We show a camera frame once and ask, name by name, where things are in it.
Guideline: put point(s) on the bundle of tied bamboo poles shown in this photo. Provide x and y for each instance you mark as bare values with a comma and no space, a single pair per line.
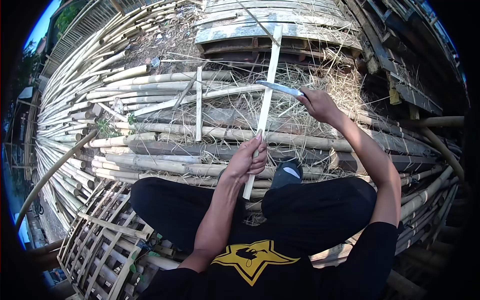
427,202

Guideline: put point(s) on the person's right fingers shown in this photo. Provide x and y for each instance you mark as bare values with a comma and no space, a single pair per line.
306,100

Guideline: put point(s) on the woven bamboo lattice frame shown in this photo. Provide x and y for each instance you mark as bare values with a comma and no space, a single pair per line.
105,243

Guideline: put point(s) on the pale split bamboo strip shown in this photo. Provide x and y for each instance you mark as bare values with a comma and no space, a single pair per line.
264,108

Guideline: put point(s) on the person's left fingers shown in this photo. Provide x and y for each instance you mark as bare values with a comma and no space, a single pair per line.
259,160

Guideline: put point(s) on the pile of long bamboo poles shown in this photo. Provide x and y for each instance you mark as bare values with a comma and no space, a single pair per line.
75,123

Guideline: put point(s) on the person's right hand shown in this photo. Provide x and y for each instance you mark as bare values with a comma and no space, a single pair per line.
319,105

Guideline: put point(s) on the person's body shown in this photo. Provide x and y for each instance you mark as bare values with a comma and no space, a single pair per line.
273,266

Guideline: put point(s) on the short pale bamboo slat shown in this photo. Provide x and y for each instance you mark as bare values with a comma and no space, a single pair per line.
198,103

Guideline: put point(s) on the heap of dry bamboo shavings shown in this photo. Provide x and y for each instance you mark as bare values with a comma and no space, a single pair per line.
292,101

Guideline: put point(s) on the person's left hand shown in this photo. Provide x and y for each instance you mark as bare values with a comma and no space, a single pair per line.
242,162

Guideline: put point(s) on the curved bamboo pole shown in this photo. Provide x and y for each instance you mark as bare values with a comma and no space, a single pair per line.
48,176

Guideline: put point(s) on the person's left thumb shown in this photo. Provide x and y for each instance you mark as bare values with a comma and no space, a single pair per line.
252,140

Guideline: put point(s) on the steel blade knife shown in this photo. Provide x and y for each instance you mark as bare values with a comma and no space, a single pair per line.
281,88

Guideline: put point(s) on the stack of weathered wooden planks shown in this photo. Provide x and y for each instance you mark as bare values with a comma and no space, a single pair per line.
277,26

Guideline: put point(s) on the person's legs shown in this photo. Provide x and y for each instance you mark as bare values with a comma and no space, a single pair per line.
262,210

